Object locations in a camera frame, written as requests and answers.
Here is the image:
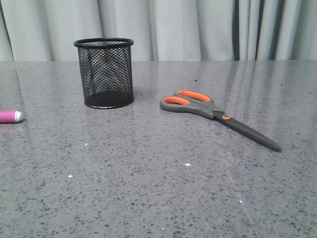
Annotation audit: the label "pink marker pen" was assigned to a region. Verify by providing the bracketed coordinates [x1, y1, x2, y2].
[0, 111, 23, 123]

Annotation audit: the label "grey curtain backdrop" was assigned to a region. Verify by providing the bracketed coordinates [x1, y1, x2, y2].
[0, 0, 317, 61]

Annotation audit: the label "grey orange handled scissors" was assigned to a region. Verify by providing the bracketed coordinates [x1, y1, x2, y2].
[159, 90, 282, 152]

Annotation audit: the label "black mesh pen cup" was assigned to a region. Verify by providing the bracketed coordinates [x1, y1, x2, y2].
[74, 38, 134, 109]

